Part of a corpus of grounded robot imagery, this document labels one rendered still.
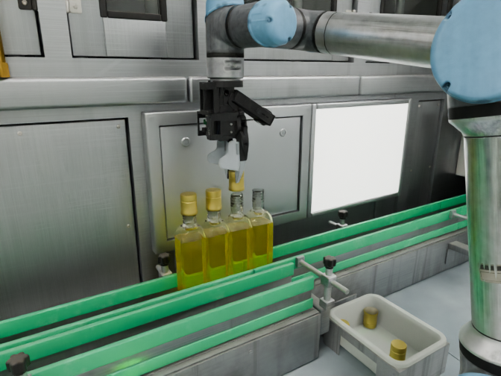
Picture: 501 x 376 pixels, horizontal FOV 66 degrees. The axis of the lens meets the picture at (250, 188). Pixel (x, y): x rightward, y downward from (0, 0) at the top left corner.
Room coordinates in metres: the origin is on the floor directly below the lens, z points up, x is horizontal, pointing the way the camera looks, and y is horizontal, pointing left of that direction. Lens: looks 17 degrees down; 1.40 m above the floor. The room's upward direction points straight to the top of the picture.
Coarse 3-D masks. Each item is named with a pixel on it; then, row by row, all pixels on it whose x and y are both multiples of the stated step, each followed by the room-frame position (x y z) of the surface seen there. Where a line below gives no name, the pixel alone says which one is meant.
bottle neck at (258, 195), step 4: (256, 188) 0.87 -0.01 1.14; (252, 192) 0.85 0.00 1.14; (256, 192) 0.84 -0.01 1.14; (260, 192) 0.84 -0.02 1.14; (264, 192) 0.85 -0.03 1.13; (252, 196) 0.85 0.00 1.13; (256, 196) 0.84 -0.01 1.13; (260, 196) 0.84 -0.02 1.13; (264, 196) 0.85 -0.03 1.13; (252, 200) 0.85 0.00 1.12; (256, 200) 0.84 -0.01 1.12; (260, 200) 0.84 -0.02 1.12; (264, 200) 0.85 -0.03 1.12; (252, 204) 0.85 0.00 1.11; (256, 204) 0.84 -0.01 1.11; (260, 204) 0.84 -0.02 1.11; (252, 208) 0.85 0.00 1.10; (256, 208) 0.84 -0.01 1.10; (260, 208) 0.84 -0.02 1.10; (264, 208) 0.85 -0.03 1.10
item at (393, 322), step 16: (352, 304) 0.85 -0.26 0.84; (368, 304) 0.88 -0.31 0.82; (384, 304) 0.86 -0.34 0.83; (336, 320) 0.78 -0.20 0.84; (352, 320) 0.85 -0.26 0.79; (384, 320) 0.85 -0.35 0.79; (400, 320) 0.81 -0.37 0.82; (416, 320) 0.78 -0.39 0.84; (368, 336) 0.81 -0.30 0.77; (384, 336) 0.81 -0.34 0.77; (400, 336) 0.80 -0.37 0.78; (416, 336) 0.77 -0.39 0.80; (432, 336) 0.74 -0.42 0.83; (384, 352) 0.67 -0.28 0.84; (416, 352) 0.76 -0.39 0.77; (432, 352) 0.68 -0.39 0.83; (400, 368) 0.65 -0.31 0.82
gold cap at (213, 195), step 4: (208, 188) 0.80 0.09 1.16; (212, 188) 0.80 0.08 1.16; (216, 188) 0.80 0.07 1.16; (208, 192) 0.78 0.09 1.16; (212, 192) 0.77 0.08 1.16; (216, 192) 0.78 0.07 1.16; (220, 192) 0.78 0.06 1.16; (208, 196) 0.78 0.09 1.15; (212, 196) 0.77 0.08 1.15; (216, 196) 0.77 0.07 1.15; (220, 196) 0.78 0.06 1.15; (208, 200) 0.78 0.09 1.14; (212, 200) 0.77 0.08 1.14; (216, 200) 0.77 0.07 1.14; (220, 200) 0.78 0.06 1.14; (208, 204) 0.78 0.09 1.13; (212, 204) 0.77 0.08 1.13; (216, 204) 0.77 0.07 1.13; (220, 204) 0.78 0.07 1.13; (208, 208) 0.78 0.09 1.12; (212, 208) 0.77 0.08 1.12; (216, 208) 0.77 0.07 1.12; (220, 208) 0.78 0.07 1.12
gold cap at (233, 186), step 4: (232, 172) 0.81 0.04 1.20; (232, 176) 0.81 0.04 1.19; (232, 180) 0.81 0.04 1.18; (240, 180) 0.81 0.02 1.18; (232, 184) 0.81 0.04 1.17; (236, 184) 0.80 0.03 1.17; (240, 184) 0.81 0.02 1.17; (232, 188) 0.81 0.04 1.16; (236, 188) 0.80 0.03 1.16; (240, 188) 0.81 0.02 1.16; (244, 188) 0.82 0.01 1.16
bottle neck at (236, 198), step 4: (236, 192) 0.83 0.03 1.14; (240, 192) 0.83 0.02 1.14; (232, 196) 0.81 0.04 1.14; (236, 196) 0.81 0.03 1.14; (240, 196) 0.81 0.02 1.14; (232, 200) 0.81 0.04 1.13; (236, 200) 0.81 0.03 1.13; (240, 200) 0.81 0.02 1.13; (232, 204) 0.81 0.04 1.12; (236, 204) 0.81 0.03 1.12; (240, 204) 0.81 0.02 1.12; (232, 208) 0.81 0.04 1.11; (236, 208) 0.81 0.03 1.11; (240, 208) 0.81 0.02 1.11; (232, 212) 0.81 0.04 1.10; (236, 212) 0.81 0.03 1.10; (240, 212) 0.81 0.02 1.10
